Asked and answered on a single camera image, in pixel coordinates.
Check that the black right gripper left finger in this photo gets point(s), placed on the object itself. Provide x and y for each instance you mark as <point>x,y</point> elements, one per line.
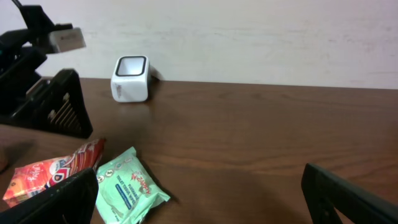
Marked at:
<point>69,201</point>

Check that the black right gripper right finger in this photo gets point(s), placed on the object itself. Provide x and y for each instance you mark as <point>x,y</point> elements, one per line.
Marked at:
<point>325,193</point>

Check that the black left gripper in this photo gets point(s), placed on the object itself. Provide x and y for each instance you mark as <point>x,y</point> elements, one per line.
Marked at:
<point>55,105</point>

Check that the orange red snack bar packet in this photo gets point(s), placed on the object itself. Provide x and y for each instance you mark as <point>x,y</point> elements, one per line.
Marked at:
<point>87,156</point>

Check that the orange small snack box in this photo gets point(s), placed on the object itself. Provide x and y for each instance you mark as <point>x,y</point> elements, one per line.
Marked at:
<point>29,180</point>

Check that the mint green tissue pack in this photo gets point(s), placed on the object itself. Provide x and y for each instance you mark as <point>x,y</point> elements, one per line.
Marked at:
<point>126,190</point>

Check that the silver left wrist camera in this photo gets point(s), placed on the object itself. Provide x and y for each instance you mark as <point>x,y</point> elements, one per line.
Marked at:
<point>66,40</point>

